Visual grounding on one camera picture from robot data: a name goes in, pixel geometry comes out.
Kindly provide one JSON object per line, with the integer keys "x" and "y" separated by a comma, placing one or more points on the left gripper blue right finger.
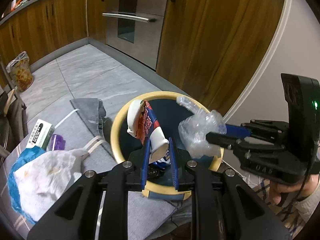
{"x": 173, "y": 162}

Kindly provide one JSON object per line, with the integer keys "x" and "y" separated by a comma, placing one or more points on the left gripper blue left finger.
{"x": 145, "y": 162}

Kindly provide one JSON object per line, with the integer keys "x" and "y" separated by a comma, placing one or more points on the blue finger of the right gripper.
{"x": 237, "y": 131}
{"x": 221, "y": 140}

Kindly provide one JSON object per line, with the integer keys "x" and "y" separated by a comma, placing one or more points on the blue white wipes packet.
{"x": 162, "y": 163}

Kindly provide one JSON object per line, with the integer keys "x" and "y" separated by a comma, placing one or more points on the red blue paper cup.
{"x": 141, "y": 123}

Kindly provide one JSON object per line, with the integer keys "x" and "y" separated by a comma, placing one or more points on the clear plastic bottle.
{"x": 193, "y": 130}

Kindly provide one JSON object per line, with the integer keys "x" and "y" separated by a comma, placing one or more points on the purple small wrapper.
{"x": 57, "y": 143}

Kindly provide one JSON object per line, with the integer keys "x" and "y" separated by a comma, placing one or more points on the white green carton box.
{"x": 40, "y": 134}

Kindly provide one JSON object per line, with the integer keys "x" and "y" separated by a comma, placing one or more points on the white paper towel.
{"x": 55, "y": 172}

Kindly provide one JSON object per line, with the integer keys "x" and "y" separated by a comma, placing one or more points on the wooden kitchen cabinets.
{"x": 209, "y": 49}

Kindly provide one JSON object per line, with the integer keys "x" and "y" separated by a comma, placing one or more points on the floral trash bin with liner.
{"x": 19, "y": 71}

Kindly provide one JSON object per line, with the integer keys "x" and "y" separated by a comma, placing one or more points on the person's right hand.
{"x": 276, "y": 189}

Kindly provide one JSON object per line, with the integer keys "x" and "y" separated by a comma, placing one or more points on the blue bin with yellow rim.
{"x": 161, "y": 116}

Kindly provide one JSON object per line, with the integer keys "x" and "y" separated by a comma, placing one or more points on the grey checked cloth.
{"x": 106, "y": 201}

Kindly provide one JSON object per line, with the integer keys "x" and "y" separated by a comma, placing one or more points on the steel shelving rack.
{"x": 13, "y": 116}

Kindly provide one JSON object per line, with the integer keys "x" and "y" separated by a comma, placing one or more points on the stainless steel oven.
{"x": 134, "y": 27}

